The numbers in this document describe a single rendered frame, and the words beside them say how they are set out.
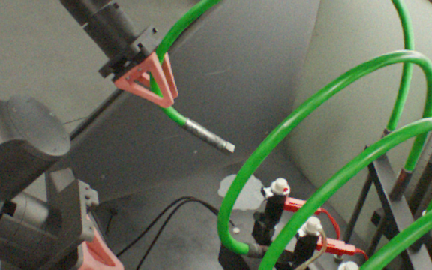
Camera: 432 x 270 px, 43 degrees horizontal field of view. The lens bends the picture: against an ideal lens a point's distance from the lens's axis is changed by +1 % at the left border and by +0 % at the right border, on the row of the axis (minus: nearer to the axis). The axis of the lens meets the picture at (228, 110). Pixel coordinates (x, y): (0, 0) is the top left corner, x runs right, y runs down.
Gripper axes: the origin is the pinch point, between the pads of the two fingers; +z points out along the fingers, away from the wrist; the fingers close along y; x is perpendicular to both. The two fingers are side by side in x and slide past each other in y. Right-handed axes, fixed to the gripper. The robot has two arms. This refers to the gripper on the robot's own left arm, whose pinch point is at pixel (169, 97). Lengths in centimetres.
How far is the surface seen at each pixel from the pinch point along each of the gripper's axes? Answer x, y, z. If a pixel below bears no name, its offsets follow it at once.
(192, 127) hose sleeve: 1.3, 2.3, 6.2
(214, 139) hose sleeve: 0.5, 3.9, 9.9
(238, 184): -7.7, -18.0, 9.2
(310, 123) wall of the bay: -4.0, 39.3, 29.6
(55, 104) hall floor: 120, 160, 0
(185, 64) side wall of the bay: 3.8, 23.3, 1.1
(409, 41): -30.3, 6.6, 14.5
